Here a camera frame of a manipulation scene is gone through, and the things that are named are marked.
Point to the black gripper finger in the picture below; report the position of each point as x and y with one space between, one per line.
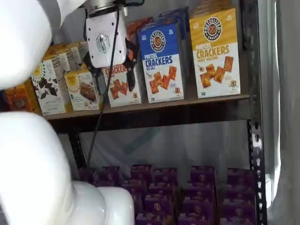
98 79
131 79

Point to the particle board shelf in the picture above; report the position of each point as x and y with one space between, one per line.
189 97

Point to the Simple Mills almond bars box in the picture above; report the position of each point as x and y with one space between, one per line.
80 66
79 93

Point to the blue pretzel crackers box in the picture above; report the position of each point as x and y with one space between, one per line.
178 15
161 77

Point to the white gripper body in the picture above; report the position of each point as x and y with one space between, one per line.
105 42

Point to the purple Annie's box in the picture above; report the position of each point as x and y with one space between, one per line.
202 174
200 189
150 220
241 175
159 204
237 221
239 208
195 220
165 174
161 188
140 172
111 174
136 187
199 206
240 193

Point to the orange pretzel crackers box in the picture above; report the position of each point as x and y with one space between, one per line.
117 89
140 23

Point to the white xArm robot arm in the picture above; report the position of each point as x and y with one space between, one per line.
23 164

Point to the dark orange snack box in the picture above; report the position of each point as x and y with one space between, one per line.
18 98

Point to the white cracker box right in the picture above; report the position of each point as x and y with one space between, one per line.
215 70

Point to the Simple Mills Sweet Thins box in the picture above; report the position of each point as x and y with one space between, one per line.
49 93
72 58
82 52
54 56

